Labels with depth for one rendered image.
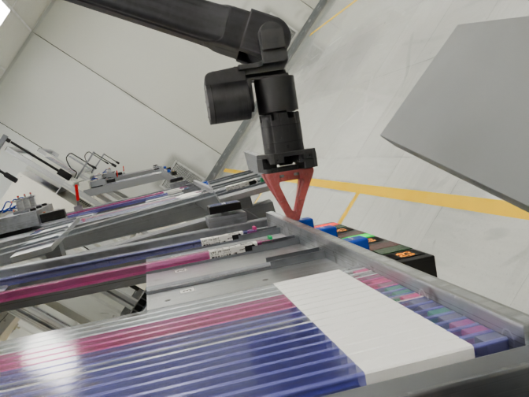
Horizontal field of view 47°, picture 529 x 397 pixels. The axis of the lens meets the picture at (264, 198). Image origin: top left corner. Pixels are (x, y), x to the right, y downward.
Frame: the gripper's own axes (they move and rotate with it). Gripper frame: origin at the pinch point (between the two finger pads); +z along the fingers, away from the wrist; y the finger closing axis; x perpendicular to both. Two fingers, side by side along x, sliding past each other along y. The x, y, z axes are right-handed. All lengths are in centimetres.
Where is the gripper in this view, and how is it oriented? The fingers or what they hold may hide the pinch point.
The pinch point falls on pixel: (293, 215)
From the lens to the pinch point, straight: 87.4
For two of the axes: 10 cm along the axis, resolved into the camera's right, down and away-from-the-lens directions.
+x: 9.7, -1.6, 1.8
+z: 1.5, 9.8, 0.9
